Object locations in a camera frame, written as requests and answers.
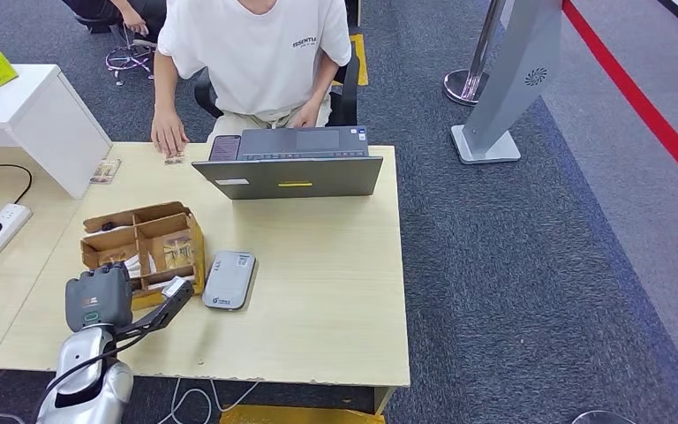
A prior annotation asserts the chrome stanchion base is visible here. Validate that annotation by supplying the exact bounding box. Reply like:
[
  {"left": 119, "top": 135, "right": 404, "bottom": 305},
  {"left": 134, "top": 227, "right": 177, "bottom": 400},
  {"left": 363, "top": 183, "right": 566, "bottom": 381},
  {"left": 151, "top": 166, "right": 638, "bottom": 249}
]
[{"left": 571, "top": 411, "right": 638, "bottom": 424}]

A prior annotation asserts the person's left hand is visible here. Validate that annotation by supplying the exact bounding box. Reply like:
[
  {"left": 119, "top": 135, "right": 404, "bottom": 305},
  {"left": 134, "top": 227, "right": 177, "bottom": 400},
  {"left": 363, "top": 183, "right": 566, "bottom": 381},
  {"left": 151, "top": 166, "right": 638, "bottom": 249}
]
[{"left": 289, "top": 99, "right": 322, "bottom": 130}]

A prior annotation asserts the yellow floor tape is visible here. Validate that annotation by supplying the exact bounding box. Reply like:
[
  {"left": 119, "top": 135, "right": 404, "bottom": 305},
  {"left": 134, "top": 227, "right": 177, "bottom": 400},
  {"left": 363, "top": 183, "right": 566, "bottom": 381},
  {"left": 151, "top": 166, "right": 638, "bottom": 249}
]
[{"left": 350, "top": 34, "right": 371, "bottom": 87}]

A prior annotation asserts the golden picture card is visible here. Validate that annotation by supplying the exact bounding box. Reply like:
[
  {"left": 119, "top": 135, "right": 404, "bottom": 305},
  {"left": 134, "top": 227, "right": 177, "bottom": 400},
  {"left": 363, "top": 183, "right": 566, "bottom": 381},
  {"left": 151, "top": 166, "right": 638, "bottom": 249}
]
[{"left": 162, "top": 233, "right": 194, "bottom": 270}]

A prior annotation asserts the grey card reader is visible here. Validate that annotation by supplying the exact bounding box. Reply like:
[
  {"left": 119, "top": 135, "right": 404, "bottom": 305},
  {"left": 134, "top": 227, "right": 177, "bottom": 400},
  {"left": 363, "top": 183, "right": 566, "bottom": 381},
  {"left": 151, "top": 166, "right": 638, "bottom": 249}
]
[{"left": 201, "top": 251, "right": 257, "bottom": 312}]

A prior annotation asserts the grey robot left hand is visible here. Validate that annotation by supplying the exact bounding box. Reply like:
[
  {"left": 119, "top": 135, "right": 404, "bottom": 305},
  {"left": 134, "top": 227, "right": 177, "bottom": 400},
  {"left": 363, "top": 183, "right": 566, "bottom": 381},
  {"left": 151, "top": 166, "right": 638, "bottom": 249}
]
[{"left": 64, "top": 261, "right": 135, "bottom": 334}]

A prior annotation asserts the white card stack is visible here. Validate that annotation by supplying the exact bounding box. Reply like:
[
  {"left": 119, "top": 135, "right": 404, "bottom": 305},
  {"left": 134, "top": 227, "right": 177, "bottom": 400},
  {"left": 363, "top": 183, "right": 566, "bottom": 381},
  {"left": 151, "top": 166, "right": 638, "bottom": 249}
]
[{"left": 122, "top": 253, "right": 159, "bottom": 279}]

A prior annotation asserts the grey kiosk stand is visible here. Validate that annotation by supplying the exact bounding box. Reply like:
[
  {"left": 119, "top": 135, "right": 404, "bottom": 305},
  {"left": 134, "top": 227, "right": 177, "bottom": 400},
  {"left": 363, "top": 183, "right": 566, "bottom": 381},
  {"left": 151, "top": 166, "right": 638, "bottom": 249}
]
[{"left": 451, "top": 0, "right": 565, "bottom": 165}]

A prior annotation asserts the white cable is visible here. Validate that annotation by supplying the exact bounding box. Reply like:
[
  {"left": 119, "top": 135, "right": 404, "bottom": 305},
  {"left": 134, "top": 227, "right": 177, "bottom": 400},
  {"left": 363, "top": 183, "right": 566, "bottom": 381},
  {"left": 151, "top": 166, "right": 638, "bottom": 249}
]
[{"left": 0, "top": 379, "right": 259, "bottom": 424}]

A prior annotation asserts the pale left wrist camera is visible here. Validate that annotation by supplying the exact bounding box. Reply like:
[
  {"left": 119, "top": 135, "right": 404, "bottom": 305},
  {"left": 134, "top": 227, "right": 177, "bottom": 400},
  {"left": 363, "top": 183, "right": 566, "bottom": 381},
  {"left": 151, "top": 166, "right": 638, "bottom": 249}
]
[{"left": 115, "top": 276, "right": 194, "bottom": 343}]

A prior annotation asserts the black smartphone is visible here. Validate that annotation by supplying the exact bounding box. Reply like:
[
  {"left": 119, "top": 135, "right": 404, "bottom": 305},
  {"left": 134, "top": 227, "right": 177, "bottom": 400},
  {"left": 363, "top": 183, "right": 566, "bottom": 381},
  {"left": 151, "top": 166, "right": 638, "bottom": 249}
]
[{"left": 208, "top": 134, "right": 242, "bottom": 163}]

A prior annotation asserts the red floor stripe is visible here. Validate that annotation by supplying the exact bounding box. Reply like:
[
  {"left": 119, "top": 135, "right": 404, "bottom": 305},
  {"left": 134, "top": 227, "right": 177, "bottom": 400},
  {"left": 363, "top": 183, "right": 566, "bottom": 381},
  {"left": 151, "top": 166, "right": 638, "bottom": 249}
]
[{"left": 561, "top": 0, "right": 678, "bottom": 203}]

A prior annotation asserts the chrome stanchion post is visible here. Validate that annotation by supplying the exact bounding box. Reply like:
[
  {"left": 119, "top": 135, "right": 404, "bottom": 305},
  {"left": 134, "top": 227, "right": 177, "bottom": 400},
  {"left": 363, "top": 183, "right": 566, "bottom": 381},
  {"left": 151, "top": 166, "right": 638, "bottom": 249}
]
[{"left": 444, "top": 0, "right": 507, "bottom": 108}]

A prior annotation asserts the cardboard divider box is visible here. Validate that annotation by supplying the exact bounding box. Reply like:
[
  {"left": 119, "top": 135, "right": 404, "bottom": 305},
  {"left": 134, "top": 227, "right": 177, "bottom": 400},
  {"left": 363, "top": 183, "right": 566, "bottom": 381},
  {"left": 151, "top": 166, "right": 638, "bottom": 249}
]
[{"left": 80, "top": 201, "right": 207, "bottom": 311}]

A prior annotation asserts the chrome star chair base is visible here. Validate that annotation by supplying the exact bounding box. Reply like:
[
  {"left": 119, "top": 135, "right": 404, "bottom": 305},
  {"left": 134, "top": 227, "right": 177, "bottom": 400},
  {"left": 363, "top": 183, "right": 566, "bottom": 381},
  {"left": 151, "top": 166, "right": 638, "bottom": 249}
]
[{"left": 104, "top": 43, "right": 159, "bottom": 87}]

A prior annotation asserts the person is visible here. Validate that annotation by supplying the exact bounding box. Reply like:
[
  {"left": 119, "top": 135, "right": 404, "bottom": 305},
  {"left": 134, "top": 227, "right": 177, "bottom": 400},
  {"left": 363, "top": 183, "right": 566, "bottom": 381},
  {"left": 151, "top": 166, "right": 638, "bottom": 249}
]
[
  {"left": 61, "top": 0, "right": 168, "bottom": 48},
  {"left": 150, "top": 0, "right": 353, "bottom": 159}
]

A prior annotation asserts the person's right hand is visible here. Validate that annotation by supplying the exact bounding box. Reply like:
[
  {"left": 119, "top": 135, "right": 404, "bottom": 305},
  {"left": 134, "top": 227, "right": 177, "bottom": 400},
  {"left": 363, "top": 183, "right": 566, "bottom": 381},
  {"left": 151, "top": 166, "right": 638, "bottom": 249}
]
[{"left": 150, "top": 108, "right": 190, "bottom": 159}]

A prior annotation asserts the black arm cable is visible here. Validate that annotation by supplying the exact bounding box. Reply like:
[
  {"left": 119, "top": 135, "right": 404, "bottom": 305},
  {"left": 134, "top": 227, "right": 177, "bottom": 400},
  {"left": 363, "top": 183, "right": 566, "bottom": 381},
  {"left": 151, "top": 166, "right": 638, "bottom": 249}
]
[{"left": 32, "top": 333, "right": 141, "bottom": 424}]

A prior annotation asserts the white cabinet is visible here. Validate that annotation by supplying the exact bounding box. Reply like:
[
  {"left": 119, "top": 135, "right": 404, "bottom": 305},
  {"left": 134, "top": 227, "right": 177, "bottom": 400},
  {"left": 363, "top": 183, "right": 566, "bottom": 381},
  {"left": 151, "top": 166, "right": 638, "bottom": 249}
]
[{"left": 0, "top": 64, "right": 113, "bottom": 201}]

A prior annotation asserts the yellow base panel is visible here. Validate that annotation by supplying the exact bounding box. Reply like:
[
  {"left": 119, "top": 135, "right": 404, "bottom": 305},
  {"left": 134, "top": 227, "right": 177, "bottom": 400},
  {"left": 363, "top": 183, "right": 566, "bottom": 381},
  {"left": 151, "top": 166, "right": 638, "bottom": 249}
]
[{"left": 220, "top": 405, "right": 387, "bottom": 424}]

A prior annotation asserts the grey laptop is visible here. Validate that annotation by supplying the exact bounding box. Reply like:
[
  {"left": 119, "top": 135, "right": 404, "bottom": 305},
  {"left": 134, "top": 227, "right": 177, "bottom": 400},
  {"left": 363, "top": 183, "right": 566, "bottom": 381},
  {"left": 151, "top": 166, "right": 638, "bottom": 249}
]
[{"left": 191, "top": 125, "right": 384, "bottom": 201}]

